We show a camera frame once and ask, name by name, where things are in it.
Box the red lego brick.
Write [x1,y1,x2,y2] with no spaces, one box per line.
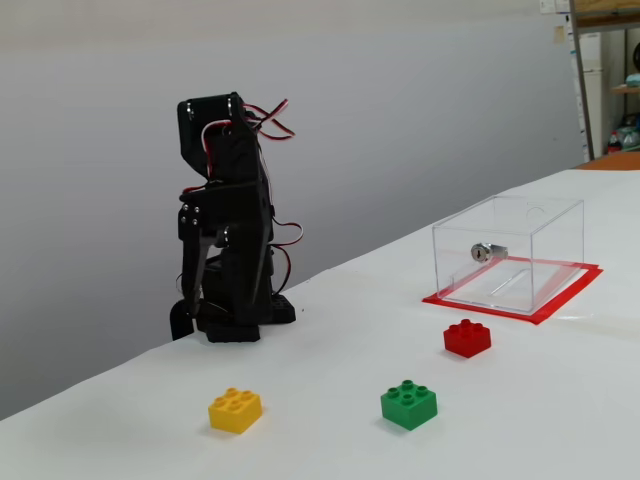
[442,318,493,359]

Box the red white wrist servo cable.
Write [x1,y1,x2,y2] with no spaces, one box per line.
[243,98,296,141]

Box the orange wooden table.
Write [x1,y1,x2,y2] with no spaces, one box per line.
[574,150,640,172]

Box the red tape frame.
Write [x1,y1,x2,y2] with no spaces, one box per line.
[422,255,604,327]

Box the clear plastic bag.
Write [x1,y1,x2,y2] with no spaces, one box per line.
[618,114,640,151]

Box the green lego brick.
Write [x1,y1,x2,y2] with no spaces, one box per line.
[380,379,439,431]

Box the metal shelf rack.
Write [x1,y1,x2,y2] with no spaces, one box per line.
[567,0,640,161]

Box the red white elbow servo cable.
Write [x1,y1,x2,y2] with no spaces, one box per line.
[272,222,304,294]

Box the silver cam lock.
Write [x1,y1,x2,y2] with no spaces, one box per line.
[470,241,509,264]

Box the red white gripper servo cable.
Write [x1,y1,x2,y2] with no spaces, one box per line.
[182,119,236,196]

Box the white cabinet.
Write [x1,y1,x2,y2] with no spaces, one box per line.
[579,32,609,156]

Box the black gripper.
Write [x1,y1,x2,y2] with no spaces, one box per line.
[178,179,275,321]

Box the black table clamp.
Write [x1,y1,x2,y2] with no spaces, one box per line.
[168,299,199,342]

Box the yellow lego brick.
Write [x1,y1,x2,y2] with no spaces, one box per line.
[207,387,264,435]

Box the transparent acrylic box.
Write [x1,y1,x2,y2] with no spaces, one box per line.
[432,194,585,315]

